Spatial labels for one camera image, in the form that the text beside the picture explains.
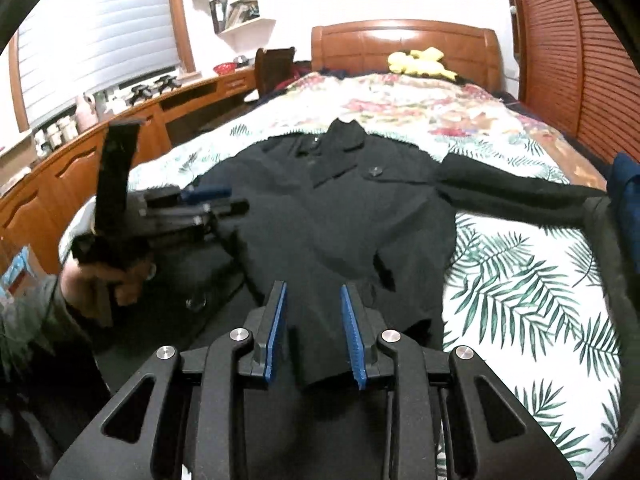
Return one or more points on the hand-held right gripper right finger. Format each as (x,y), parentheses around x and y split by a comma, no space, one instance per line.
(352,337)

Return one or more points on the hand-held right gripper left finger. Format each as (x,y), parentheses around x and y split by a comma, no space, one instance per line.
(277,332)

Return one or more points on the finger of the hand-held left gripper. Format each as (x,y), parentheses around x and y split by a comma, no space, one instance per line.
(225,207)
(210,193)

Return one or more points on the black coat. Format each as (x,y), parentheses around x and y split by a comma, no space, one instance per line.
(325,220)

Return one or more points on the person's left forearm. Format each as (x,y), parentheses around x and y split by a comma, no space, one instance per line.
(30,325)

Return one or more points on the person's left hand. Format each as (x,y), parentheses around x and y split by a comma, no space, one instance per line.
(125,285)

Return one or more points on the wooden cabinet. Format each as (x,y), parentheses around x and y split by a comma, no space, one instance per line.
(65,180)

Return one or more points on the white jar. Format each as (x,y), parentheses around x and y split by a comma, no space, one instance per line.
(67,130)

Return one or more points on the pink jug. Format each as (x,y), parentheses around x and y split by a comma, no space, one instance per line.
(86,110)

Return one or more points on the black device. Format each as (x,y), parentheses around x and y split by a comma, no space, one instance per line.
(165,83)
(140,94)

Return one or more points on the blue printed box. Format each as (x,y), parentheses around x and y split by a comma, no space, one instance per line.
(17,270)

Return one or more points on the red bowl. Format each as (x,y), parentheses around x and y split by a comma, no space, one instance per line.
(224,68)

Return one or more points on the silver metal bowl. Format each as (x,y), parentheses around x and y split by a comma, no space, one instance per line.
(242,60)

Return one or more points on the dark wooden chair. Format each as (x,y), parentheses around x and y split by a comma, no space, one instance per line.
(274,72)

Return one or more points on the leaf print bed sheet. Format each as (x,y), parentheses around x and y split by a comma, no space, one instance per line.
(500,280)

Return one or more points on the white window blind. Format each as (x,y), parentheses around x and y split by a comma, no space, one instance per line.
(100,35)

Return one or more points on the floral blanket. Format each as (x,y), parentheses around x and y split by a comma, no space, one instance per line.
(400,105)

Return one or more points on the wooden bed headboard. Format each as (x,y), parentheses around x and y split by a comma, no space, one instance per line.
(360,45)

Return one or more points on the yellow plush toy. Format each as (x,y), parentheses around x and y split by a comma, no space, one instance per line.
(417,62)

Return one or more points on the black padded seat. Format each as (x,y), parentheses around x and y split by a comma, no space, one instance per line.
(45,435)

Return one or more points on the grey folded cloth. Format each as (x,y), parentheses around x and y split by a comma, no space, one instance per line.
(610,310)

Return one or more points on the wooden louvred wardrobe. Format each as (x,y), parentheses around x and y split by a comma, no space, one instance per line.
(575,60)

